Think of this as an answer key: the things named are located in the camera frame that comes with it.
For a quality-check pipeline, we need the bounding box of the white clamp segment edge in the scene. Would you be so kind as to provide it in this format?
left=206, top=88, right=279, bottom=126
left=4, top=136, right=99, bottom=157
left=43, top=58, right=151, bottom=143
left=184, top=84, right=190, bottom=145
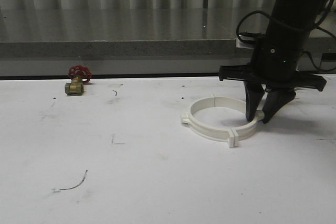
left=232, top=110, right=265, bottom=147

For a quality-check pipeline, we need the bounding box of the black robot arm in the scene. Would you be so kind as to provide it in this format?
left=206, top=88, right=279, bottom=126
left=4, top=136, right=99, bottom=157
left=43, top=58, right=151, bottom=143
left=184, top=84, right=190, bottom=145
left=219, top=0, right=334, bottom=123

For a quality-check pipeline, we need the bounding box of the grey stone counter shelf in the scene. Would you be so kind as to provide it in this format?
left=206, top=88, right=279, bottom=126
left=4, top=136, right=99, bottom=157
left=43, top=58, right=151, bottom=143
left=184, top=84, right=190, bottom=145
left=0, top=7, right=336, bottom=59

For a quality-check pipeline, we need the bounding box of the white curved pipe clamp segment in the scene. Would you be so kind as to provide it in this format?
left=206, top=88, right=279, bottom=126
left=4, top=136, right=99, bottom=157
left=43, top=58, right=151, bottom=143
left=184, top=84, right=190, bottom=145
left=189, top=94, right=215, bottom=115

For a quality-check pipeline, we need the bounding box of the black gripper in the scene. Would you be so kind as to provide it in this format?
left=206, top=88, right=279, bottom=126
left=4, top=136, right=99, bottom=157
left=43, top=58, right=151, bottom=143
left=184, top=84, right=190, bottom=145
left=219, top=61, right=327, bottom=124

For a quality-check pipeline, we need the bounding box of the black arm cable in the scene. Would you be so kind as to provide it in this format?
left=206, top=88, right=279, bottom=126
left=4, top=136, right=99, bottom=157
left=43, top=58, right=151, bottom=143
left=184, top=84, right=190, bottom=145
left=235, top=0, right=336, bottom=72

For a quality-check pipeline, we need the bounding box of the brass valve red handwheel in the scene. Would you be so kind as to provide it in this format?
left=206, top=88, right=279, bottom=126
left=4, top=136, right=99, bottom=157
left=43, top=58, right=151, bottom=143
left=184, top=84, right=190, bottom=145
left=65, top=65, right=92, bottom=95

